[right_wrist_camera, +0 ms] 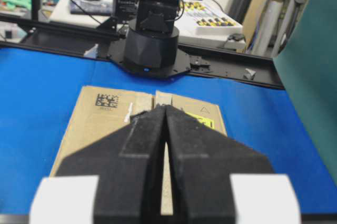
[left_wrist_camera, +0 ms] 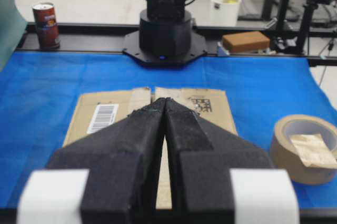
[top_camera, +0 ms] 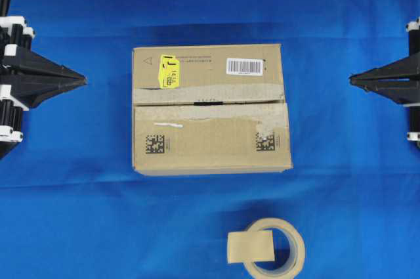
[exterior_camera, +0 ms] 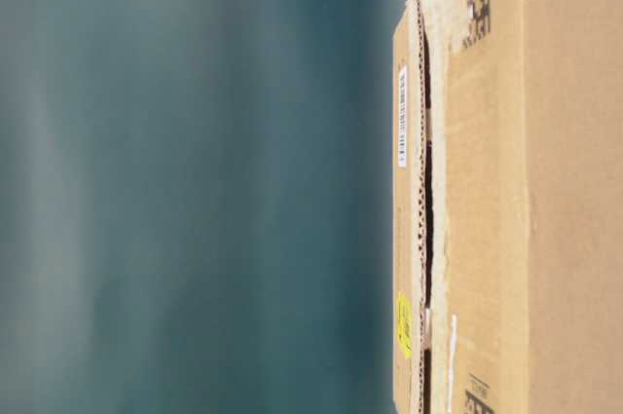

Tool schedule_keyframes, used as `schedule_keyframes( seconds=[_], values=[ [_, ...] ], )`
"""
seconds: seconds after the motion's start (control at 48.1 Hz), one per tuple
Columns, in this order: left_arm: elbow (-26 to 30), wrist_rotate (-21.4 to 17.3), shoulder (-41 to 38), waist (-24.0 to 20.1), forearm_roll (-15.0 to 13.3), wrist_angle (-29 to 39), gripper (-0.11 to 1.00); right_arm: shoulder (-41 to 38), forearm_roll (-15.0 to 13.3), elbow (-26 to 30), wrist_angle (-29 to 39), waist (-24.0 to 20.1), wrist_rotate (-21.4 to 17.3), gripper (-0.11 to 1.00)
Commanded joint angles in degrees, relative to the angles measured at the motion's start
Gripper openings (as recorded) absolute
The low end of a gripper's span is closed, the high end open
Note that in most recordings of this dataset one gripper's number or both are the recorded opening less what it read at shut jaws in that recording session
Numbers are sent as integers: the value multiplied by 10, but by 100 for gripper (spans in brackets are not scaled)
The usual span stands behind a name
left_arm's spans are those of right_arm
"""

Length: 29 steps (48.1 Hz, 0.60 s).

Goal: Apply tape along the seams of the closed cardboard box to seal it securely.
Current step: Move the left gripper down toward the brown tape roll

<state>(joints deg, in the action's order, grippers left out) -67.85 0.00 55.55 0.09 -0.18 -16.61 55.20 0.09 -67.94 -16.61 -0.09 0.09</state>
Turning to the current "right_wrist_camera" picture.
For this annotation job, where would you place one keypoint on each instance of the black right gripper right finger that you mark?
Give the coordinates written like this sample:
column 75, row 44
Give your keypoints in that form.
column 201, row 161

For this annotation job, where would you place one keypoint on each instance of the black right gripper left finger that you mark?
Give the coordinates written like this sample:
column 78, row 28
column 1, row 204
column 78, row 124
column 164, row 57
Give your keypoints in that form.
column 129, row 163

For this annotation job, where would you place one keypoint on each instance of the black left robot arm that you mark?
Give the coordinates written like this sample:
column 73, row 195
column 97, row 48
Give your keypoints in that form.
column 151, row 45

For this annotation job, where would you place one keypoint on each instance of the brown cardboard box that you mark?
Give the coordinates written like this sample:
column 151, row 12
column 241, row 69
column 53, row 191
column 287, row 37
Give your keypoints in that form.
column 101, row 111

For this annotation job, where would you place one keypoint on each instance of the white box of screwdriver bits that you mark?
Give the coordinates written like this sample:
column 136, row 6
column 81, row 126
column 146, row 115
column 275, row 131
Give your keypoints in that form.
column 200, row 18

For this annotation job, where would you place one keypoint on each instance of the blue table cloth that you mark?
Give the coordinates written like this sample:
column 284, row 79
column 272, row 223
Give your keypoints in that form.
column 39, row 92

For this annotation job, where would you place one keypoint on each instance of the teal fabric panel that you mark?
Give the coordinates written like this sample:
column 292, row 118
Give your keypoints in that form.
column 307, row 68

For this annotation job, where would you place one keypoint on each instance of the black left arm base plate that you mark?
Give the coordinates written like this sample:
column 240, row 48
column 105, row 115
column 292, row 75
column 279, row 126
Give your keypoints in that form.
column 184, row 64

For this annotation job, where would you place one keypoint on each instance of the black aluminium frame rail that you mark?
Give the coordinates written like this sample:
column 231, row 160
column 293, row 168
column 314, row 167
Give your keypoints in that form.
column 72, row 40

